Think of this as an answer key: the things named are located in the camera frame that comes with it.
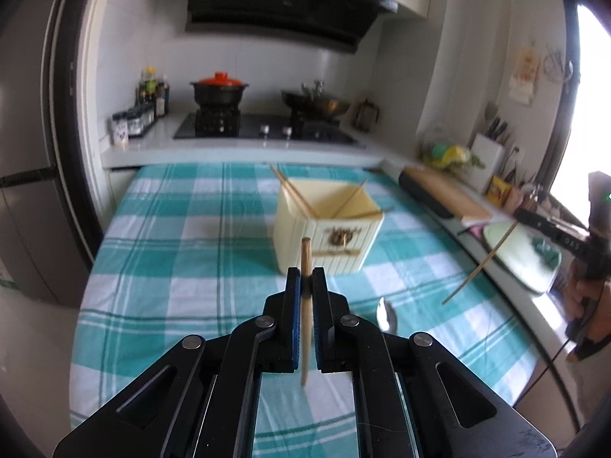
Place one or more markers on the person's right forearm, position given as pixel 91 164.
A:
pixel 594 386

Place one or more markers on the single wooden chopstick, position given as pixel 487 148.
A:
pixel 306 255
pixel 482 262

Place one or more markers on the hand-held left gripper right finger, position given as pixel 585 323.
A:
pixel 319 324

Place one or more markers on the black clay pot red lid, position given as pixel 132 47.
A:
pixel 219 88

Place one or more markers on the plastic bag of produce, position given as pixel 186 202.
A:
pixel 448 152

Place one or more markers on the teal checked tablecloth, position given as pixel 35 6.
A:
pixel 167 272

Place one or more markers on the white knife block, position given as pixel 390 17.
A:
pixel 487 162

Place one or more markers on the black padded bar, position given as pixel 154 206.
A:
pixel 422 195

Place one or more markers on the pink cup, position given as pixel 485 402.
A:
pixel 516 198

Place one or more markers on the dark frame window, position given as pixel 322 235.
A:
pixel 589 95

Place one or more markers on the bunch of wooden chopsticks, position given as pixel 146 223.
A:
pixel 298 195

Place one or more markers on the cream ribbed utensil holder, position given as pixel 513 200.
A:
pixel 329 243

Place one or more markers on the metal spoon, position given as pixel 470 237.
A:
pixel 386 316

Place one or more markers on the pink mat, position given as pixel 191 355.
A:
pixel 477 232

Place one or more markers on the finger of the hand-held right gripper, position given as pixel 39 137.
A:
pixel 553 231

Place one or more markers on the teal rag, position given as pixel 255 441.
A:
pixel 548 254

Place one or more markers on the person's right hand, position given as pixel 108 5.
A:
pixel 594 305

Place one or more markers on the dark wok with glass lid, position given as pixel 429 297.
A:
pixel 317 102

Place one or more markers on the black range hood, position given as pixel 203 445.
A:
pixel 286 0

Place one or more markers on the grey refrigerator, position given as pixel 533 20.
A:
pixel 28 152

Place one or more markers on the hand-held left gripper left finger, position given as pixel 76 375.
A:
pixel 295 324

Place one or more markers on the hanging printed bag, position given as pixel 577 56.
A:
pixel 525 74

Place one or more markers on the row of spice jars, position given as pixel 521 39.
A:
pixel 133 124

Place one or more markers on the wooden cutting board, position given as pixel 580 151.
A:
pixel 448 193

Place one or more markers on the black glass gas stove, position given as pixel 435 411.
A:
pixel 267 129

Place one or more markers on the dark sauce bottle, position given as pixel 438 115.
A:
pixel 162 100

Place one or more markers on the yellow cap sauce bottle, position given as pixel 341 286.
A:
pixel 150 86

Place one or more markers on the pale green cutting board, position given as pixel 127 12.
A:
pixel 518 257

